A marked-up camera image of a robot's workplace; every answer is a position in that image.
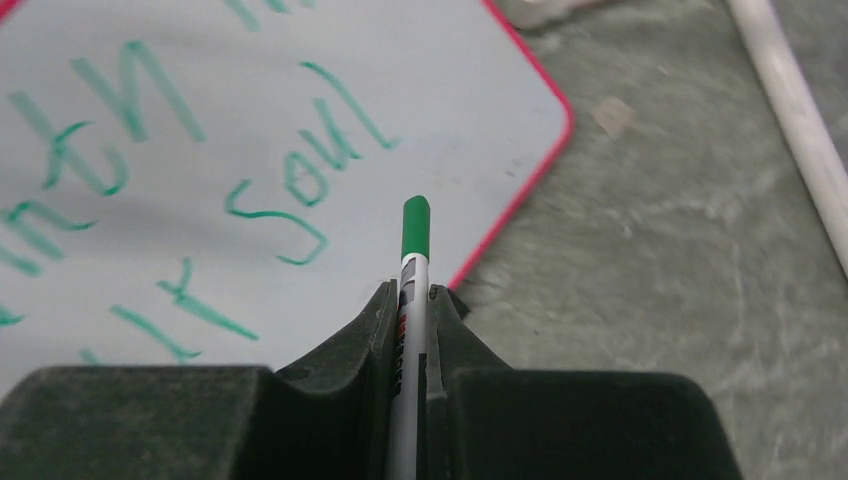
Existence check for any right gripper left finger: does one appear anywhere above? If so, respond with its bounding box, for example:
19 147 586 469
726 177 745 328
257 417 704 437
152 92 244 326
1 281 397 479

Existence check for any white PVC pipe frame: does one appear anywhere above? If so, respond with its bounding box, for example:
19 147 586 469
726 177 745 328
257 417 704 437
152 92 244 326
729 0 847 270

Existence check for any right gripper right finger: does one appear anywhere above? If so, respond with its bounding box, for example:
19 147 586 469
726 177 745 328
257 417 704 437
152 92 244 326
423 285 742 479

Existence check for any red framed whiteboard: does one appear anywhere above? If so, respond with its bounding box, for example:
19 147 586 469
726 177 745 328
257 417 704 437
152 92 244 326
1 1 573 391

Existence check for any green white marker pen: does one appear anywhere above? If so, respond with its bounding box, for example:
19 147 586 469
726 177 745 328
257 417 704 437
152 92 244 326
384 252 431 480

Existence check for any green marker cap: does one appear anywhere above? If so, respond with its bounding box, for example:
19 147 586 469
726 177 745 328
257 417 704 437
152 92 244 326
401 195 431 259

